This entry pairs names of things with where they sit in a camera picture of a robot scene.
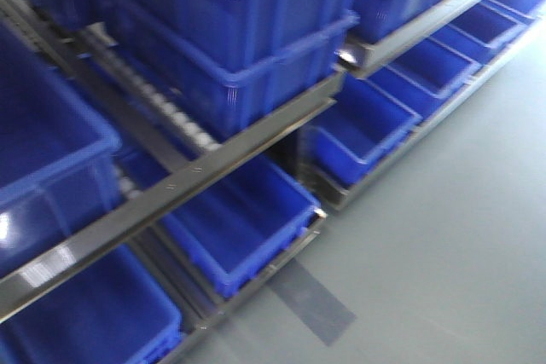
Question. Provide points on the blue bin lower middle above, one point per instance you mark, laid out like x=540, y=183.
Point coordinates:
x=424, y=77

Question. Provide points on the stainless steel shelf rack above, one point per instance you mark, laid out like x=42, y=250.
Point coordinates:
x=365, y=59

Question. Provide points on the blue bin lower near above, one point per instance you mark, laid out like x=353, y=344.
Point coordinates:
x=485, y=30

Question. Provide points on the blue bin middle left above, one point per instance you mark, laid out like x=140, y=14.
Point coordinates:
x=57, y=172

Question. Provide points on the blue bin lower far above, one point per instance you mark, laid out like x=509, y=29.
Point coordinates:
x=349, y=139

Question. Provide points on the white roller track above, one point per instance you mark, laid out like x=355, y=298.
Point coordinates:
x=148, y=95

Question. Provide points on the grey flow rack frame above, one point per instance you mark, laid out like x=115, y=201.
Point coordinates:
x=135, y=223

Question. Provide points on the blue bin bottom centre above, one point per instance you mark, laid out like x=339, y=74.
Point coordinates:
x=233, y=228

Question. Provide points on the blue bin bottom left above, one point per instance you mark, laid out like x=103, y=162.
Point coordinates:
x=112, y=312

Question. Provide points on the blue bin stacked below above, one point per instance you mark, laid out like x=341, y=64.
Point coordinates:
x=225, y=102

